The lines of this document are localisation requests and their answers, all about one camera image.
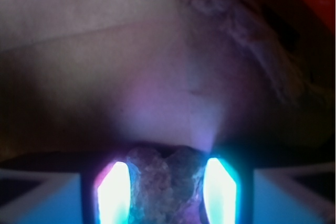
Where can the dark brown rock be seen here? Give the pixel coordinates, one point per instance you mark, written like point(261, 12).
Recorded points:
point(166, 187)

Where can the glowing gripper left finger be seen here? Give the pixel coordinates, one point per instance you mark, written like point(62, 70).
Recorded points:
point(105, 189)

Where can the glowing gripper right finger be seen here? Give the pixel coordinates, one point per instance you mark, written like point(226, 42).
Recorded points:
point(228, 189)

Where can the brown paper bag container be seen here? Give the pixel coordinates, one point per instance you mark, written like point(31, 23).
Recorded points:
point(96, 74)

